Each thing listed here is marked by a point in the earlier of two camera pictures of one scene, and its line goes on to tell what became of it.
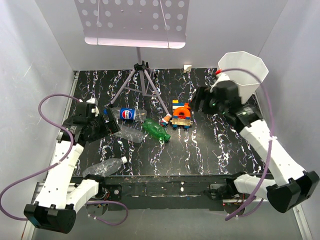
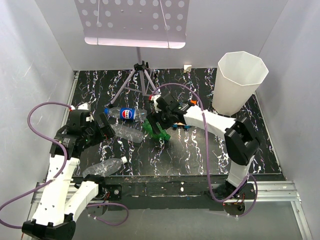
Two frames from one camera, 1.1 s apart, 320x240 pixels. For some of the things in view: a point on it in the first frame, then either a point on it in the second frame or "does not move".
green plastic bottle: x=150 y=127 does not move
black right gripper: x=202 y=94 to x=153 y=119
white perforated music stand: x=153 y=24 does not move
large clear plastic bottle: x=132 y=135 does not move
